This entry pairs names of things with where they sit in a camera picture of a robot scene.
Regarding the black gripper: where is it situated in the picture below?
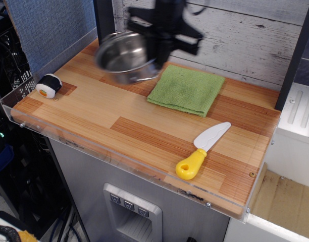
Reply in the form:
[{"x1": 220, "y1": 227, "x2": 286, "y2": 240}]
[{"x1": 128, "y1": 1, "x2": 203, "y2": 68}]

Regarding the metal pot with handles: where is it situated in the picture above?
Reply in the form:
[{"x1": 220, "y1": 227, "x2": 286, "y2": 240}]
[{"x1": 95, "y1": 31, "x2": 161, "y2": 85}]

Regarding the green cloth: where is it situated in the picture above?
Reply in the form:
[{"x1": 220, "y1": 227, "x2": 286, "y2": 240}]
[{"x1": 147, "y1": 65, "x2": 225, "y2": 117}]

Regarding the plush sushi roll toy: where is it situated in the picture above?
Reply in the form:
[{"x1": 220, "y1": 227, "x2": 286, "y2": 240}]
[{"x1": 36, "y1": 74, "x2": 63, "y2": 99}]

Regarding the black plastic crate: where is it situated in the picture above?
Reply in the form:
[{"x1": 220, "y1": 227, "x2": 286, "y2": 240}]
[{"x1": 0, "y1": 25, "x2": 31, "y2": 95}]

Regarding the clear acrylic table guard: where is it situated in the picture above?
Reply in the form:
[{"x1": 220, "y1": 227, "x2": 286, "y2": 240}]
[{"x1": 1, "y1": 76, "x2": 280, "y2": 220}]

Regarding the silver toy fridge dispenser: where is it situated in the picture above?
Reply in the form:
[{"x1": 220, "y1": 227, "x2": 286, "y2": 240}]
[{"x1": 103, "y1": 183, "x2": 163, "y2": 241}]

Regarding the white toy sink unit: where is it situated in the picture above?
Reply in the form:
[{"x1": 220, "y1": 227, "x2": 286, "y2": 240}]
[{"x1": 225, "y1": 83, "x2": 309, "y2": 241}]

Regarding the yellow object bottom left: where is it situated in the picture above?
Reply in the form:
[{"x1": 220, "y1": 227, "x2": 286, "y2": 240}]
[{"x1": 18, "y1": 230, "x2": 38, "y2": 242}]

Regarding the black left shelf post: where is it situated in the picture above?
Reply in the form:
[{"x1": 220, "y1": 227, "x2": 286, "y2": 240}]
[{"x1": 93, "y1": 0, "x2": 115, "y2": 45}]

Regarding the black shelf post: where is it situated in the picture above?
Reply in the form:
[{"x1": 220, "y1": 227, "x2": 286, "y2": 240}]
[
  {"x1": 274, "y1": 8, "x2": 309, "y2": 111},
  {"x1": 93, "y1": 0, "x2": 115, "y2": 45}
]

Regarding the yellow handled toy knife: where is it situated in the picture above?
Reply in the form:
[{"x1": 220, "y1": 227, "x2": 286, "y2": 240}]
[{"x1": 175, "y1": 122, "x2": 231, "y2": 180}]

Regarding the black right shelf post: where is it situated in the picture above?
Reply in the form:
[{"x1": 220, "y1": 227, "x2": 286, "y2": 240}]
[{"x1": 274, "y1": 8, "x2": 309, "y2": 111}]

